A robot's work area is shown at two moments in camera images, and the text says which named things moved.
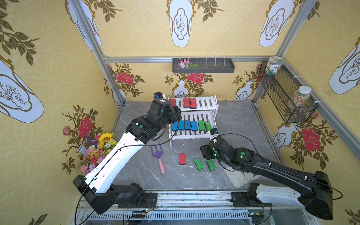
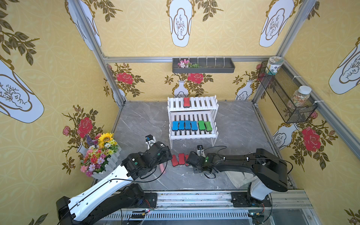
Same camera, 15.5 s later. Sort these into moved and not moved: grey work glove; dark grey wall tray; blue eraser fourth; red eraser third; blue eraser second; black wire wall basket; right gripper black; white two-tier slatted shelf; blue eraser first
Moved: right gripper black
Not moved: white two-tier slatted shelf; black wire wall basket; dark grey wall tray; blue eraser second; red eraser third; blue eraser first; grey work glove; blue eraser fourth
